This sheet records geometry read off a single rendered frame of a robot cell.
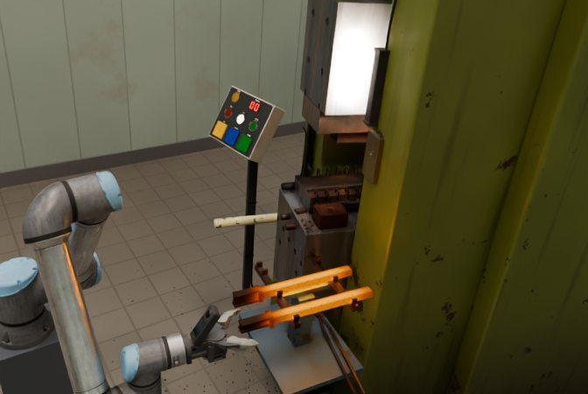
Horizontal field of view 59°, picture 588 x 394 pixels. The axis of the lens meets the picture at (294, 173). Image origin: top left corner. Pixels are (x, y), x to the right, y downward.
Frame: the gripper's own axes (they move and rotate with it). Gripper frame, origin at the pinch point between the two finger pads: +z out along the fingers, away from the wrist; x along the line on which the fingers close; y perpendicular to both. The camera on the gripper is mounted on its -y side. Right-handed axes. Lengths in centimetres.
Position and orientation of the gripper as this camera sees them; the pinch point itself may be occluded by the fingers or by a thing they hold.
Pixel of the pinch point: (249, 324)
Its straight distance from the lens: 162.5
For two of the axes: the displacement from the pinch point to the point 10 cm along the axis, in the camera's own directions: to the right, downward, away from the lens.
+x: 4.3, 4.4, -7.9
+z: 9.0, -1.3, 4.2
